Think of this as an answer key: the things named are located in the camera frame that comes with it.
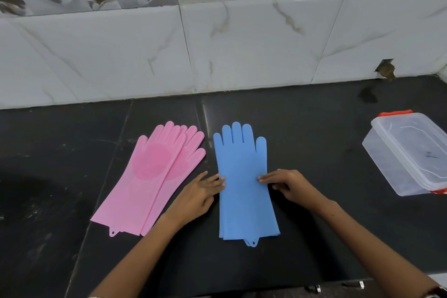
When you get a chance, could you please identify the person's right hand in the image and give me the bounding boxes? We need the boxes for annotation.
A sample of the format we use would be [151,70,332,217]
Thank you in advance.
[257,169,331,211]

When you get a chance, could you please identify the person's left hand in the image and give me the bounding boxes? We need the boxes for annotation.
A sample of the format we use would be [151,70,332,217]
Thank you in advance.
[164,171,227,229]

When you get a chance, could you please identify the pink rubber glove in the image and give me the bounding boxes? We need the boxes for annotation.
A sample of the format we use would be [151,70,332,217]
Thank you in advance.
[90,121,188,238]
[139,125,207,237]

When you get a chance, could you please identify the clear plastic box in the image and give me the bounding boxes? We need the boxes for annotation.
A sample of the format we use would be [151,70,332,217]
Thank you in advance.
[362,128,447,197]

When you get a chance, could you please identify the clear plastic box lid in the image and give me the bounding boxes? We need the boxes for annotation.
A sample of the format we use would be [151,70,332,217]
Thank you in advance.
[371,109,447,194]

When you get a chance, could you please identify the person's right forearm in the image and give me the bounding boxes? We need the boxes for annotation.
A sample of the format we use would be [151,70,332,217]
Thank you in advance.
[314,199,437,298]

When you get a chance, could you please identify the person's left forearm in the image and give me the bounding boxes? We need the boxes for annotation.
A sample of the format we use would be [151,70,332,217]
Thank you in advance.
[89,214,186,298]

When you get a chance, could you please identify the black white patterned sleeve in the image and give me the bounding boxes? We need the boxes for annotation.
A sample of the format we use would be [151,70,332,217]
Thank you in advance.
[420,285,447,298]

